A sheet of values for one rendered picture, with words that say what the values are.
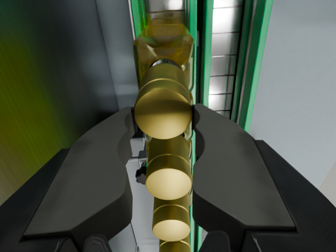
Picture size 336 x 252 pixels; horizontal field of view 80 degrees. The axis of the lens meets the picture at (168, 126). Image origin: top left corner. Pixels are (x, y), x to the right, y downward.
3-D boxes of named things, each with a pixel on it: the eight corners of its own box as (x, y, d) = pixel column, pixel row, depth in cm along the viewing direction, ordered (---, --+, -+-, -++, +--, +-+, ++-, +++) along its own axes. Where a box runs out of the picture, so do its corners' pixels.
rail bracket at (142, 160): (124, 130, 46) (109, 172, 35) (154, 128, 46) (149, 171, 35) (127, 144, 48) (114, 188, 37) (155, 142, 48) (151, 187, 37)
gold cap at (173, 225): (152, 179, 20) (148, 220, 17) (187, 178, 20) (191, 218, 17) (155, 202, 22) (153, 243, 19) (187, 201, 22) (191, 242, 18)
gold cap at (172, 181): (146, 132, 17) (140, 168, 14) (188, 130, 17) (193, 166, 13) (150, 163, 19) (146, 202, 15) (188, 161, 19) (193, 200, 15)
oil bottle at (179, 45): (148, 19, 34) (126, 42, 16) (182, 17, 34) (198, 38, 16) (151, 54, 37) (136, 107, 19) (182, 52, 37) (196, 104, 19)
